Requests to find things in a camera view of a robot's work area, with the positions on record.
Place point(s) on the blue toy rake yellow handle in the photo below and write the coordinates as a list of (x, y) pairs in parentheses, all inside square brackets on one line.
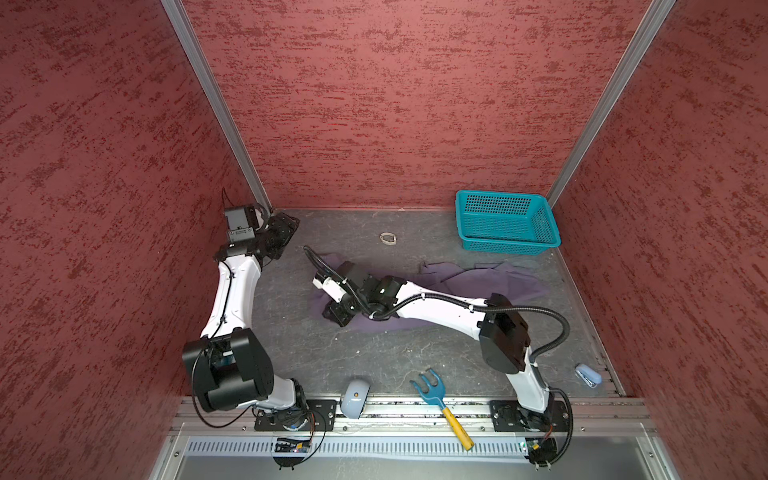
[(432, 391)]

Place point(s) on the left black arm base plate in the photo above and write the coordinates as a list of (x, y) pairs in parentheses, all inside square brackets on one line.
[(321, 412)]

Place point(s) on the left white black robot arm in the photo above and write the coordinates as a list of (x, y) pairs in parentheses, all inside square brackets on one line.
[(228, 368)]

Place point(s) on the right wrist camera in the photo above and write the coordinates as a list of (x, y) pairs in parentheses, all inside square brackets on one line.
[(329, 286)]

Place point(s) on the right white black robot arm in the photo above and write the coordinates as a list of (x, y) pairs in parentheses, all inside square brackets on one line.
[(494, 322)]

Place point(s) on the slotted white cable duct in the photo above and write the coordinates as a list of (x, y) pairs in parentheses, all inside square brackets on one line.
[(505, 449)]

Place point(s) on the beige rubber band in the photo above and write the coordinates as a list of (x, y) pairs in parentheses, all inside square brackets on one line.
[(388, 238)]

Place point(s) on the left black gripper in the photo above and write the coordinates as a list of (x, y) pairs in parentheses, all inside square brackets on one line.
[(286, 227)]

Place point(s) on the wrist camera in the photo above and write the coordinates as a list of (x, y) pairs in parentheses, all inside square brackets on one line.
[(243, 222), (329, 286)]

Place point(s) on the light blue stapler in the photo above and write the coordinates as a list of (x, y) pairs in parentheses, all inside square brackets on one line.
[(588, 375)]

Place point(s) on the aluminium front rail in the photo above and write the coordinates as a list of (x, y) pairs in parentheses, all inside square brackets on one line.
[(403, 416)]

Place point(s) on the teal plastic basket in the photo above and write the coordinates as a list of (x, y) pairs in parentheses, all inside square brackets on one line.
[(507, 223)]

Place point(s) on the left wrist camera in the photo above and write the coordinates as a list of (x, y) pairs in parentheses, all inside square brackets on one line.
[(243, 222)]

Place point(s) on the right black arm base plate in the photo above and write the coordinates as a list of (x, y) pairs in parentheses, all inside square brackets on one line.
[(509, 416)]

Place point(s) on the grey computer mouse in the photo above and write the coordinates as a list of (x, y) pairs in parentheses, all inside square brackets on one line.
[(354, 399)]

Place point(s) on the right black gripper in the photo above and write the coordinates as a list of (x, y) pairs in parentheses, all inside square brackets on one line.
[(341, 312)]

